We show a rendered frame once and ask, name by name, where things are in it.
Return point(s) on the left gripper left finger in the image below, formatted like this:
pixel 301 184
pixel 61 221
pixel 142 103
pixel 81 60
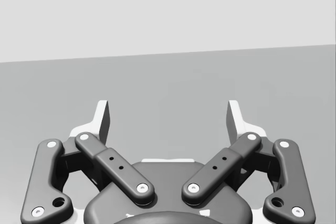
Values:
pixel 44 171

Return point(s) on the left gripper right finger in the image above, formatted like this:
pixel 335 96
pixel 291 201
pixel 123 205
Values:
pixel 291 171

